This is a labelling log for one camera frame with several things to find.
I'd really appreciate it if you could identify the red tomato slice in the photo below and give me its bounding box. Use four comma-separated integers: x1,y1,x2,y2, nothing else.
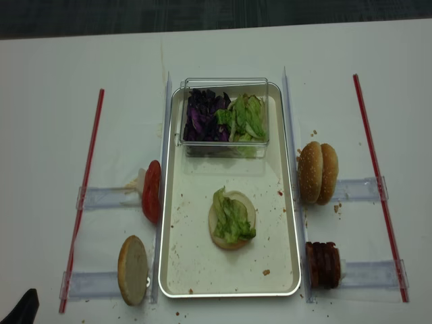
142,160,161,225

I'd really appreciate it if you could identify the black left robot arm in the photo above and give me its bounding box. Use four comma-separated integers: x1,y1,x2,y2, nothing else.
1,288,40,324

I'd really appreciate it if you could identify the green lettuce in container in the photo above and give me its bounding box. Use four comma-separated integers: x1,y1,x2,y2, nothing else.
215,93,267,142

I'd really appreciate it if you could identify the lettuce leaf on bun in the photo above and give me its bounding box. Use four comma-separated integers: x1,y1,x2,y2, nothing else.
212,186,257,245

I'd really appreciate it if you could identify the stack of meat patties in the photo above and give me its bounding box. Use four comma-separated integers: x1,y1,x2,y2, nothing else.
306,242,342,289

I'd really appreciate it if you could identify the chopped purple cabbage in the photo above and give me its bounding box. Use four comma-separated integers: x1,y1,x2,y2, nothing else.
183,89,231,142

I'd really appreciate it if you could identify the clear plastic salad container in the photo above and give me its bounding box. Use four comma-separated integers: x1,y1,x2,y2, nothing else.
175,78,269,159

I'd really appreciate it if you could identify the white onion piece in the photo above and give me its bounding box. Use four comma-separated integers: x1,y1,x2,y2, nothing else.
135,168,146,196

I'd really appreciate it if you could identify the bottom bun on tray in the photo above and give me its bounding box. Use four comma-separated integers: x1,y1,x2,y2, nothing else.
207,190,258,250

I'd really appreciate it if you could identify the front sesame bun top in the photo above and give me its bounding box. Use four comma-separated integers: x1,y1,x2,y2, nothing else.
298,141,323,204

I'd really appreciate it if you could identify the white rectangular metal tray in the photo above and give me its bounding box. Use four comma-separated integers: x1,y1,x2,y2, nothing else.
159,83,301,298

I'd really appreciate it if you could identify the rear bun top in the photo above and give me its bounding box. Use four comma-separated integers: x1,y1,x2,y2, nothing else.
317,143,339,205

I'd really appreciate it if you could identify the upper left clear holder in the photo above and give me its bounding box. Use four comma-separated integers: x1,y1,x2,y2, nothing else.
76,187,141,211

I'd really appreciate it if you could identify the clear holder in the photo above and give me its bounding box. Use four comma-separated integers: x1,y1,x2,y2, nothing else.
76,187,141,211
339,259,409,289
59,271,122,300
331,177,388,203

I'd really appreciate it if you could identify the cut bun half left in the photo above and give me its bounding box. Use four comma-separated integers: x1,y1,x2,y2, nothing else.
117,235,149,306

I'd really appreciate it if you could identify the upper right clear holder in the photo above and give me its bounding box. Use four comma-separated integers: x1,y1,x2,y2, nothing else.
331,177,388,203

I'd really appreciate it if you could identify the left red straw strip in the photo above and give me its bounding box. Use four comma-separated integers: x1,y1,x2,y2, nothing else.
59,88,105,314

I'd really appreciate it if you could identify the red straw strip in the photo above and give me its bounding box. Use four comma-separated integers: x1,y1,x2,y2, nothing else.
59,88,105,314
352,74,410,303

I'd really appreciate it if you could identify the lower left clear holder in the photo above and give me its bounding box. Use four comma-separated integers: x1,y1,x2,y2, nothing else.
59,271,122,300

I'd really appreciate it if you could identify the lower right clear holder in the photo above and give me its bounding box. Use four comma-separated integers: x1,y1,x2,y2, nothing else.
339,259,409,289

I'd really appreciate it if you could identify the right red straw strip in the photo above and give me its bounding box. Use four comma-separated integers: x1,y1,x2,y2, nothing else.
352,74,410,303

